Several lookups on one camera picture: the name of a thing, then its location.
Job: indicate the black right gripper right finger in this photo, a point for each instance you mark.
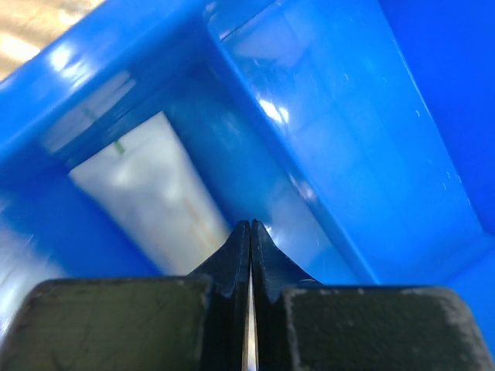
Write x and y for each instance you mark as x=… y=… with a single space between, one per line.
x=302 y=324

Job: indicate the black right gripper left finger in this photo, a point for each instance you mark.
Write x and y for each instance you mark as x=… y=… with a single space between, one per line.
x=192 y=322

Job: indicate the blue plastic divided bin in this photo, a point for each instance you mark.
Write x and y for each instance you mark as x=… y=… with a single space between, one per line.
x=360 y=133

